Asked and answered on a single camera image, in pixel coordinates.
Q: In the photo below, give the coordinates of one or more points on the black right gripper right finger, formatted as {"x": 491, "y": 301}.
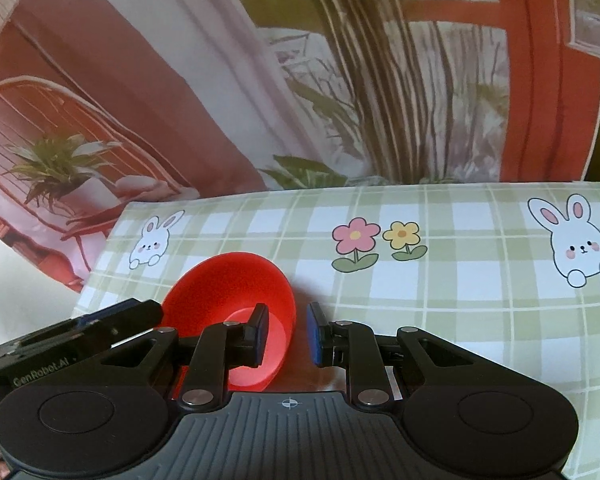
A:
{"x": 351, "y": 346}

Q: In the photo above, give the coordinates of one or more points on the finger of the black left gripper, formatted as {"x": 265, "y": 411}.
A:
{"x": 123, "y": 320}

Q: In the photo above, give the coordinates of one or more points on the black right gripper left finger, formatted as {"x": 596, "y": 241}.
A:
{"x": 220, "y": 348}

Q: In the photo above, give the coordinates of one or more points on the red bowl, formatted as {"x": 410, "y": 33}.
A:
{"x": 227, "y": 287}

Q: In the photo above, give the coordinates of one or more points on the green checkered tablecloth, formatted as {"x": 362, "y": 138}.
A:
{"x": 467, "y": 262}

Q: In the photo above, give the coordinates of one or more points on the printed backdrop cloth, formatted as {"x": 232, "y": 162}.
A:
{"x": 109, "y": 102}

